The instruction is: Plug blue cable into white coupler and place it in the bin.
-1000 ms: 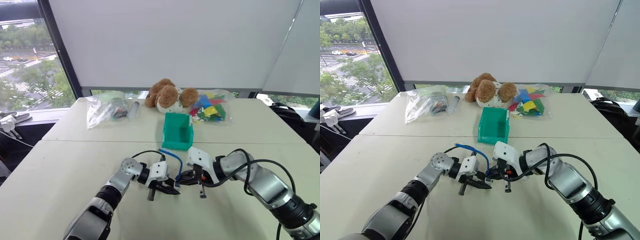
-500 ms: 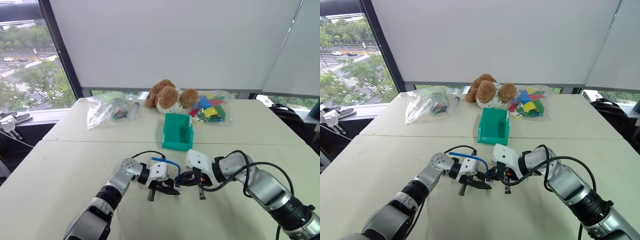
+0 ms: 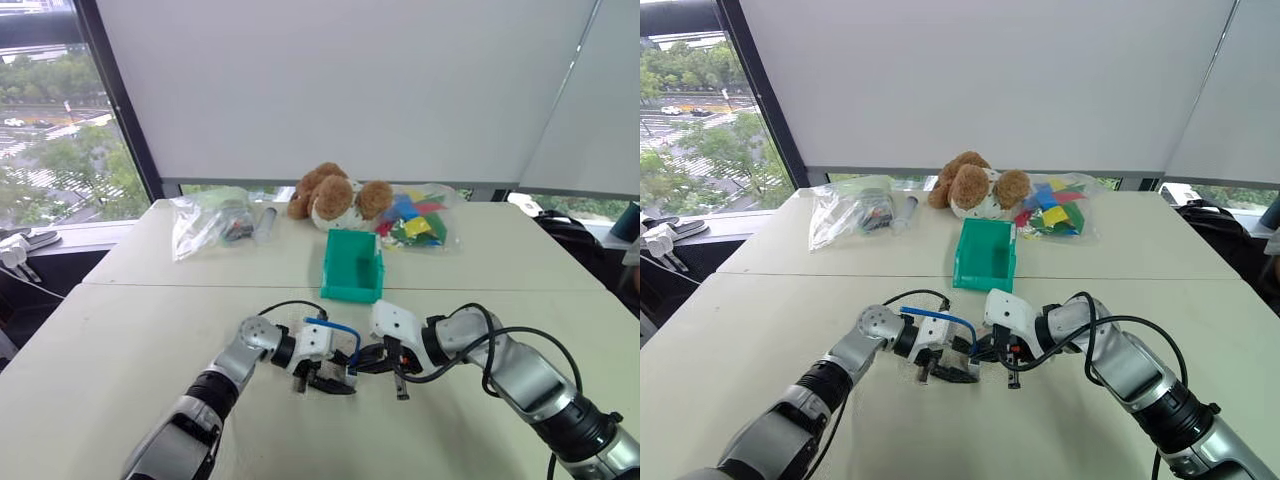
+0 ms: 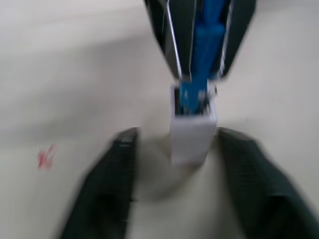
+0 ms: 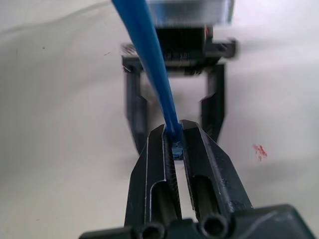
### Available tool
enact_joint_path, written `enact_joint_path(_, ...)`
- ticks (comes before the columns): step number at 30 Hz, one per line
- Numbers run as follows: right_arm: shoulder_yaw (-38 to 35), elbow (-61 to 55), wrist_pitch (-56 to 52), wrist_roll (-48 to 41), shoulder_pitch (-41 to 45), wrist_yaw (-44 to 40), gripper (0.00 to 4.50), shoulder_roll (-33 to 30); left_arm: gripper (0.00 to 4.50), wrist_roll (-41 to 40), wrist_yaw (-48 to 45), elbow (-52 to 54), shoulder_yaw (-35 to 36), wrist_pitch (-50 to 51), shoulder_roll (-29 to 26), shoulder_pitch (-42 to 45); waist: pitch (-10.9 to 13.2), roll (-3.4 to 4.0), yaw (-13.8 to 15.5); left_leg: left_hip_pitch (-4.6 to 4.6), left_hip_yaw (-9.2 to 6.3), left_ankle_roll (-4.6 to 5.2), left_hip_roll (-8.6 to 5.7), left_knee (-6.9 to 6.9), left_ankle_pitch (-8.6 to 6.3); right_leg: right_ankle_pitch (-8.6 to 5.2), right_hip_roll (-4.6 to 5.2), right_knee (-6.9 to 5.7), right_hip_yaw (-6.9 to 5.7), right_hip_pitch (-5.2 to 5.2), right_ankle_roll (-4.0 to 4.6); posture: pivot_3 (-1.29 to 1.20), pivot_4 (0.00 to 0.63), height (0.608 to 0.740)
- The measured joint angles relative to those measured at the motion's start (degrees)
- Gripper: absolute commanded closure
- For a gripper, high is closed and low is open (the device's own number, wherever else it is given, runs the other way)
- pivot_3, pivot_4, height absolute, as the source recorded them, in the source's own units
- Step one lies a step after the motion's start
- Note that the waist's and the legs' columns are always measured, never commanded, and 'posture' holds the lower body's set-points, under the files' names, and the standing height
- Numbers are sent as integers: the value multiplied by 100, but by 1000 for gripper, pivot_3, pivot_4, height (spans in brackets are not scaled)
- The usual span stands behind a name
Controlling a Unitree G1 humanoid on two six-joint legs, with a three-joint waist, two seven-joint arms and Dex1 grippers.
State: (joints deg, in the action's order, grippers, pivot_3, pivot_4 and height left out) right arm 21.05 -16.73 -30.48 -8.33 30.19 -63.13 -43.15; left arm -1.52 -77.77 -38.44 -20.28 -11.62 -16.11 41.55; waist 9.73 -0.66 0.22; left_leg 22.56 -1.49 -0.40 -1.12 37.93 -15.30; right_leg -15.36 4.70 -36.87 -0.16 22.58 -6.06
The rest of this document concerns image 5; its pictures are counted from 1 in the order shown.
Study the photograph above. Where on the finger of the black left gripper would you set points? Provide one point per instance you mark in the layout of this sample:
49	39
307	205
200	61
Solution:
134	109

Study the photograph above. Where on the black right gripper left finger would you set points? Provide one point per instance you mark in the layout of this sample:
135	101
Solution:
139	189

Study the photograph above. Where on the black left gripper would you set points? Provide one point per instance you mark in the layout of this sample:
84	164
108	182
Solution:
184	44

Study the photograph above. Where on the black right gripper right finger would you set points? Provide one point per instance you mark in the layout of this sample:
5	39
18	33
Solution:
211	169

